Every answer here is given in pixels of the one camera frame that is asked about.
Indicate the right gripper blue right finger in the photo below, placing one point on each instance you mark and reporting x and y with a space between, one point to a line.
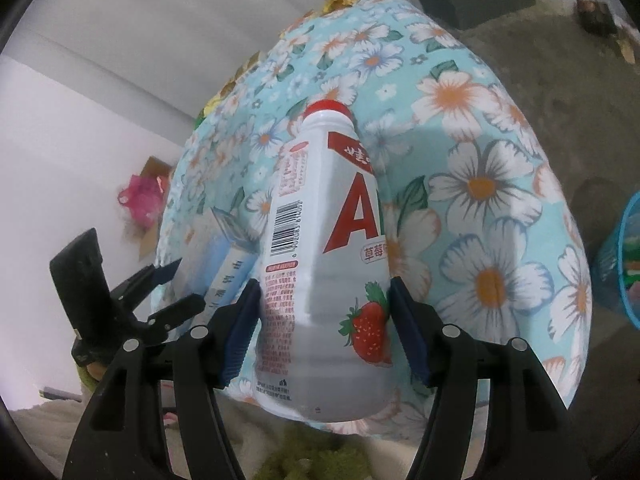
412 321

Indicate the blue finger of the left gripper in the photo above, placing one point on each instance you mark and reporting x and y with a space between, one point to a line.
164 274

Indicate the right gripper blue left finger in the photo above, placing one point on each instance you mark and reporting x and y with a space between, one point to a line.
243 317

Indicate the white strawberry drink bottle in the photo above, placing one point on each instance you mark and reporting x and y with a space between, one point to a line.
323 351

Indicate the blue plastic trash basket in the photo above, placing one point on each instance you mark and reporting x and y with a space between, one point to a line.
615 270

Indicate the white blue medicine box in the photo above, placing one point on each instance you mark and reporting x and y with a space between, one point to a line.
216 262

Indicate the pink plastic bag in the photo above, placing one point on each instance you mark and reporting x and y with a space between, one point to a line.
143 197

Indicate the cardboard box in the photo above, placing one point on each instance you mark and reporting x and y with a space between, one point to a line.
156 175

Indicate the floral blue tablecloth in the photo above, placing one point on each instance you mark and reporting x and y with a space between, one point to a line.
477 222

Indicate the grey curtain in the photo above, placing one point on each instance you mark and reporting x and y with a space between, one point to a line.
155 62

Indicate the dark small box on floor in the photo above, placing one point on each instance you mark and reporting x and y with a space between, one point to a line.
595 17

